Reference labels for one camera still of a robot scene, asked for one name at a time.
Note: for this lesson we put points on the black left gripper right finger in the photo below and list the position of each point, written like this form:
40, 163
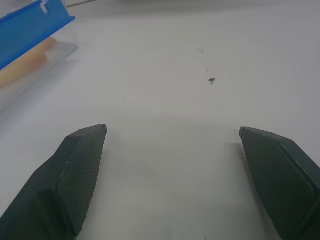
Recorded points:
280, 175

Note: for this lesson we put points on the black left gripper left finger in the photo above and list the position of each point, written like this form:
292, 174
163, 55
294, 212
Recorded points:
62, 180

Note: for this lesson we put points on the orange object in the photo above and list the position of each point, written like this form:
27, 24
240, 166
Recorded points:
22, 67

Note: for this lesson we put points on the clear box with blue lid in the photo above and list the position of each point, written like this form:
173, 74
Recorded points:
27, 40

